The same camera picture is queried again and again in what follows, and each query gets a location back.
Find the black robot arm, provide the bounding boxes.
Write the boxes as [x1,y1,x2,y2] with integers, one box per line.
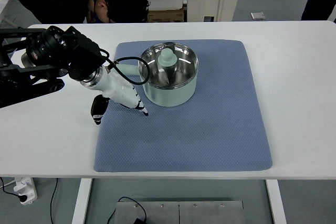
[1,26,148,124]

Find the black floor cable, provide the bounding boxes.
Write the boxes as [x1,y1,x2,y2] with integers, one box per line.
[0,178,148,224]

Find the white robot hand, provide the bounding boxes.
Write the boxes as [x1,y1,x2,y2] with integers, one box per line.
[80,68,149,125]

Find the blue textured mat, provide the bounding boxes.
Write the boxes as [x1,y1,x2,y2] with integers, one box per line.
[94,39,272,172]

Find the small grey floor object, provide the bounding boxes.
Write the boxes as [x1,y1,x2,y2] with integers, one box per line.
[250,12,266,20]

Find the cardboard box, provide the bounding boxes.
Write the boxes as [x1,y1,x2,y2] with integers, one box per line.
[148,8,184,23]

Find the glass lid green knob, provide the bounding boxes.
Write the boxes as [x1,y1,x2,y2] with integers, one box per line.
[138,42,198,90]

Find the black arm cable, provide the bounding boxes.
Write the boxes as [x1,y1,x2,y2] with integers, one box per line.
[99,48,151,86]

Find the white power strip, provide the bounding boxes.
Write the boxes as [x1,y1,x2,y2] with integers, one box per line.
[14,177,37,205]

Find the metal base plate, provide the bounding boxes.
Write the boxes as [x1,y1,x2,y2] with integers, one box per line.
[113,201,246,223]

